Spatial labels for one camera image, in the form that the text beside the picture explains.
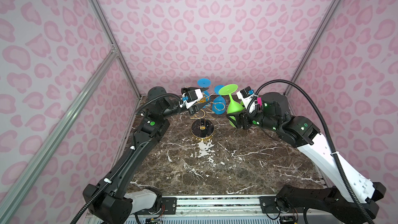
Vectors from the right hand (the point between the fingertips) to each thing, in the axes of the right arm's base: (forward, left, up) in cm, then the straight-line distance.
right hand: (233, 110), depth 62 cm
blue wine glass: (+25, +12, -7) cm, 29 cm away
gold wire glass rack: (+14, +13, -35) cm, 40 cm away
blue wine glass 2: (+18, +4, -18) cm, 26 cm away
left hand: (+3, +10, +9) cm, 14 cm away
